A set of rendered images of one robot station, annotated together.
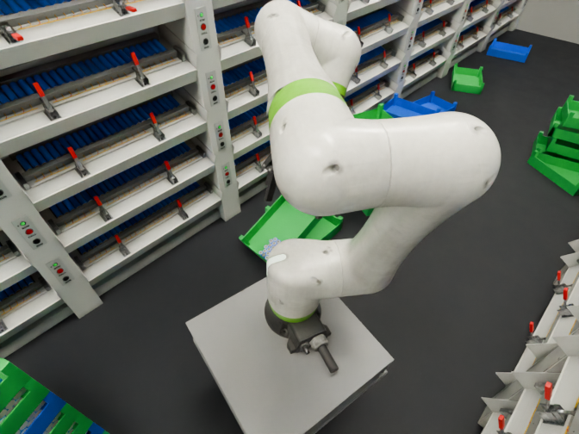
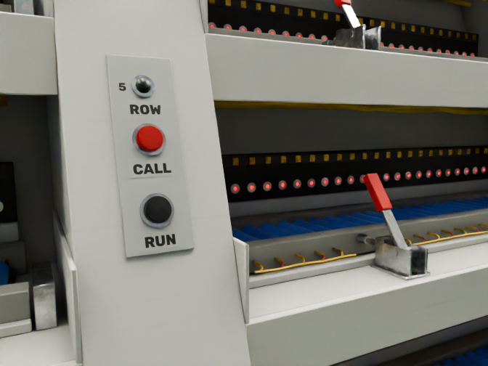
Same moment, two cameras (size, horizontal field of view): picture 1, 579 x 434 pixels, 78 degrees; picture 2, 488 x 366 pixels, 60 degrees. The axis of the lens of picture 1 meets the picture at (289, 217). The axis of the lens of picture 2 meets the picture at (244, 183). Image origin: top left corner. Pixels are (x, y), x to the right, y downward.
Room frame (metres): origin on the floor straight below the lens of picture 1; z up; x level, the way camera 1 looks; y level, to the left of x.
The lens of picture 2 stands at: (0.98, 0.14, 0.97)
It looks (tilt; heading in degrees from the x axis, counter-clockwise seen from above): 9 degrees up; 19
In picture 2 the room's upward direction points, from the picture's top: 8 degrees counter-clockwise
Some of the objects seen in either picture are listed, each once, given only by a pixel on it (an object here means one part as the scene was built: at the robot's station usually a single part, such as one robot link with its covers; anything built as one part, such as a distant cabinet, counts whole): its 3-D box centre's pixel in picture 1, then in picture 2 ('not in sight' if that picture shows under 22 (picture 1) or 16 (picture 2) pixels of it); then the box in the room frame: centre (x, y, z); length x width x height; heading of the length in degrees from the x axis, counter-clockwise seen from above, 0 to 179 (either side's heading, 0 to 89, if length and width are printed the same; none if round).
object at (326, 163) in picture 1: (320, 152); not in sight; (0.39, -0.04, 0.95); 0.18 x 0.13 x 0.12; 8
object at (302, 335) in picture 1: (302, 324); not in sight; (0.43, -0.03, 0.40); 0.26 x 0.15 x 0.06; 26
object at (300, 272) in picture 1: (300, 278); not in sight; (0.48, -0.03, 0.53); 0.16 x 0.13 x 0.19; 98
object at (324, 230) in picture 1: (303, 218); not in sight; (1.14, -0.06, 0.04); 0.30 x 0.20 x 0.08; 46
